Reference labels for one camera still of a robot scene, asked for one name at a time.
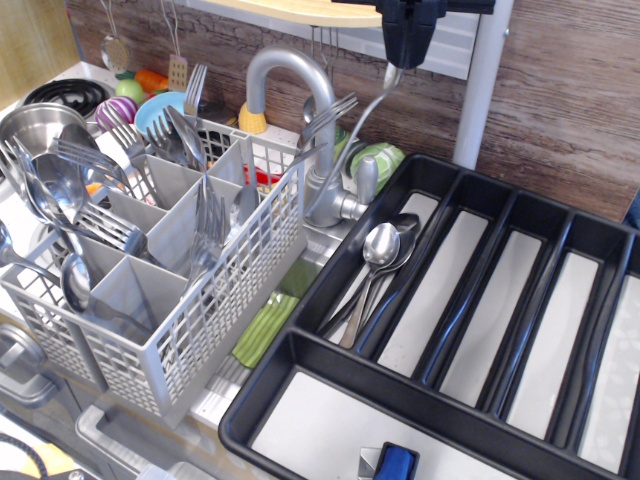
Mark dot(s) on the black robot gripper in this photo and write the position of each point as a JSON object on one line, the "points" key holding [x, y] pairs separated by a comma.
{"points": [[396, 25]]}

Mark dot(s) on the dark steel spoon in tray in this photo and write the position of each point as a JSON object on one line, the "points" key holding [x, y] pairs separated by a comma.
{"points": [[407, 225]]}

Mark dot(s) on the steel spoon right compartment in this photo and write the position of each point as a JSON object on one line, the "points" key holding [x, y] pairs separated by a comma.
{"points": [[243, 206]]}

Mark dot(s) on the black cutlery tray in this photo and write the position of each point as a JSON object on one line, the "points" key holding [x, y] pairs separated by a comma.
{"points": [[507, 347]]}

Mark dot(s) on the grey plastic cutlery basket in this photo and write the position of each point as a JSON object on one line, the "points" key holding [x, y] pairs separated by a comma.
{"points": [[191, 329]]}

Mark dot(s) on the large steel spoon left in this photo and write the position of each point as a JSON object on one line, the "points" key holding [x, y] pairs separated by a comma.
{"points": [[49, 199]]}

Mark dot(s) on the steel spoon front basket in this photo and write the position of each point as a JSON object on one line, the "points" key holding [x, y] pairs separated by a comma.
{"points": [[76, 284]]}

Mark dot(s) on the white metal pole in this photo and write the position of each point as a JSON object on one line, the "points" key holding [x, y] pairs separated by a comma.
{"points": [[490, 39]]}

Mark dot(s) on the green can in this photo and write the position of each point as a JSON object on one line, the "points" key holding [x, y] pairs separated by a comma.
{"points": [[341, 139]]}

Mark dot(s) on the green toy cabbage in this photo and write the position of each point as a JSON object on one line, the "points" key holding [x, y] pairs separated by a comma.
{"points": [[388, 158]]}

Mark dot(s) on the yellow toy corn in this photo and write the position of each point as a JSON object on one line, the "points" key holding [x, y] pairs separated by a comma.
{"points": [[252, 123]]}

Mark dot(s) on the grey toy faucet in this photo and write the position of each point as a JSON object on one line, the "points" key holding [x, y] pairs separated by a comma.
{"points": [[327, 203]]}

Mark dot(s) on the red toy item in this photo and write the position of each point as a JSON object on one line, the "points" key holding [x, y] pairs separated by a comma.
{"points": [[262, 178]]}

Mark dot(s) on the steel fork standing back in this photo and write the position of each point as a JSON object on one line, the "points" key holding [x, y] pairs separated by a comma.
{"points": [[193, 93]]}

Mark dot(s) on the hanging wooden spatula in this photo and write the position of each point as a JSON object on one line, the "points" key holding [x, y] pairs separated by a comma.
{"points": [[178, 64]]}

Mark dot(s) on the orange toy carrot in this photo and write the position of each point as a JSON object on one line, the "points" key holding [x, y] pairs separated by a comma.
{"points": [[150, 81]]}

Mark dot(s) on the steel fork cluster middle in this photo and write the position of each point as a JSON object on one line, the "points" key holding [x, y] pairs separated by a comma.
{"points": [[209, 234]]}

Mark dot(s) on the steel fork cluster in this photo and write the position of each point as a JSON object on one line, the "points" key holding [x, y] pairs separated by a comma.
{"points": [[209, 234], [93, 159]]}

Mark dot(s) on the steel fork back middle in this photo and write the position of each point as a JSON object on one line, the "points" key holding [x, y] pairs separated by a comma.
{"points": [[166, 142]]}

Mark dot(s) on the light blue bowl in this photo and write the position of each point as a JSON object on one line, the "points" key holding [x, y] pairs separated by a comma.
{"points": [[152, 109]]}

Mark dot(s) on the green toy apple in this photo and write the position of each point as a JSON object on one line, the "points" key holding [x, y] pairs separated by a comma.
{"points": [[132, 89]]}

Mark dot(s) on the hanging metal strainer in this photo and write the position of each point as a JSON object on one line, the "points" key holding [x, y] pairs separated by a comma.
{"points": [[114, 52]]}

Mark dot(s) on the purple toy onion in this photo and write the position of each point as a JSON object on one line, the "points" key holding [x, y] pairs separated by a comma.
{"points": [[125, 107]]}

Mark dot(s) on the steel fork back left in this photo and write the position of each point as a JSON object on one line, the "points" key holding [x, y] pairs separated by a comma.
{"points": [[134, 148]]}

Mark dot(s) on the black stove burner coil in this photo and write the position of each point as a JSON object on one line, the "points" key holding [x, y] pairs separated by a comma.
{"points": [[82, 96]]}

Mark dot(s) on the green striped cloth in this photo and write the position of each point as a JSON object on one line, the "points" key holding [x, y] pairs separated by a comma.
{"points": [[263, 329]]}

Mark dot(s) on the steel fork left cluster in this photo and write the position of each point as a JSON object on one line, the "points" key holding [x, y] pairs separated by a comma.
{"points": [[93, 159]]}

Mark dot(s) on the steel pot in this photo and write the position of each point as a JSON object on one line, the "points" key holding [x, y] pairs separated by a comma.
{"points": [[37, 125]]}

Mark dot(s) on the blue clip object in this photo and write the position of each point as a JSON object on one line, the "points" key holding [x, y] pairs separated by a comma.
{"points": [[388, 462]]}

